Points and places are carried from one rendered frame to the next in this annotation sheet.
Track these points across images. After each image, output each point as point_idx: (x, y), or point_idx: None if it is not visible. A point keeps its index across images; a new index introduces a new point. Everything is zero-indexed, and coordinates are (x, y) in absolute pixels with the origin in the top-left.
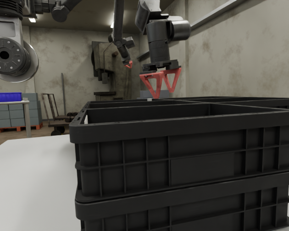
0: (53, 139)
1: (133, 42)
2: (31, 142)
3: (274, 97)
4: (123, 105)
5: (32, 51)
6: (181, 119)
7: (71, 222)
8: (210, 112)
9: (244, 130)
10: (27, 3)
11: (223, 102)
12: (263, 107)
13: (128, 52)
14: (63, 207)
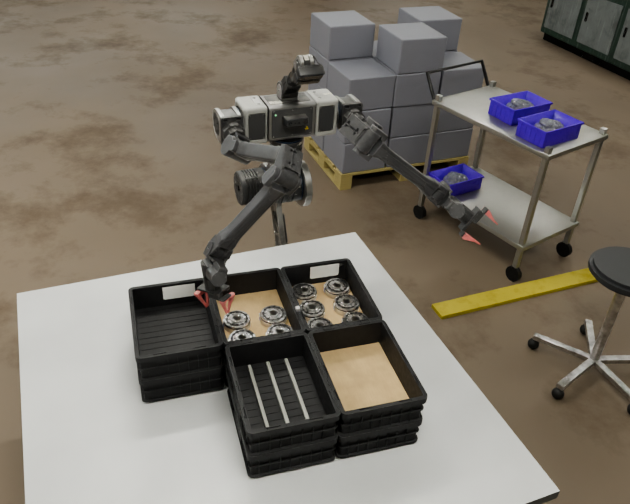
0: (355, 266)
1: (449, 213)
2: (340, 254)
3: (287, 423)
4: (285, 292)
5: (305, 184)
6: (130, 314)
7: None
8: None
9: None
10: (325, 128)
11: (226, 354)
12: (162, 354)
13: (467, 218)
14: None
